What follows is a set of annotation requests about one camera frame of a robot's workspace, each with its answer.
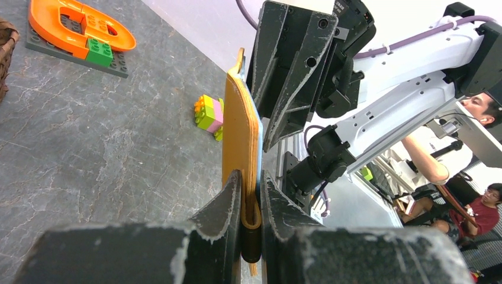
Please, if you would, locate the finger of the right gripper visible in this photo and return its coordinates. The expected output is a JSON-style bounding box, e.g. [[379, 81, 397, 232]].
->
[[246, 1, 313, 118], [262, 11, 338, 152]]

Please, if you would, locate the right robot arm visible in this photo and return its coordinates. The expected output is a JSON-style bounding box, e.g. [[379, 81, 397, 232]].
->
[[247, 1, 501, 208]]

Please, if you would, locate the person in white shirt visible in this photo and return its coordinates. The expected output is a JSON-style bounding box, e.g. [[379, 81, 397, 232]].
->
[[382, 92, 501, 189]]

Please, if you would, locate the pink and green brick stack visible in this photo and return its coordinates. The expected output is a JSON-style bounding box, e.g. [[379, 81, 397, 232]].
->
[[194, 94, 224, 141]]

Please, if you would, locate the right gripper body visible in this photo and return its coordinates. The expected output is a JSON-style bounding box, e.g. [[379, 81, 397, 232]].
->
[[316, 1, 376, 118]]

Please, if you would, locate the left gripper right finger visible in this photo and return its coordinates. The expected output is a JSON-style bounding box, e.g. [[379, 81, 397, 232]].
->
[[260, 171, 473, 283]]

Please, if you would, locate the green toy brick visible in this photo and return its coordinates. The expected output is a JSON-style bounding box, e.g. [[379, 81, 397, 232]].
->
[[85, 38, 114, 67]]

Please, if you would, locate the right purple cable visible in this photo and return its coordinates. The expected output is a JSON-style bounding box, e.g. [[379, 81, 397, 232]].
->
[[235, 0, 497, 218]]

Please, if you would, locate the person in red shirt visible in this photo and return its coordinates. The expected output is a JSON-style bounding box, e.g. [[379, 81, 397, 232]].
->
[[400, 183, 502, 244]]

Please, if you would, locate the orange plastic ring toy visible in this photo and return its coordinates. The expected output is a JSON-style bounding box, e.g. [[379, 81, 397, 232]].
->
[[28, 0, 137, 59]]

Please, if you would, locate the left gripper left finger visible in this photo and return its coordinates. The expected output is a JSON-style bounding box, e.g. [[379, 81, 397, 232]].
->
[[14, 170, 242, 283]]

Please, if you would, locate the brown woven basket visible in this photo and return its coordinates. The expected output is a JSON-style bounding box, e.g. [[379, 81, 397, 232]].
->
[[1, 18, 20, 101]]

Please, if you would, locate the yellow leather card holder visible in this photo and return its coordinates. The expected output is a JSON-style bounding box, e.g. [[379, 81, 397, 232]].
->
[[222, 48, 262, 276]]

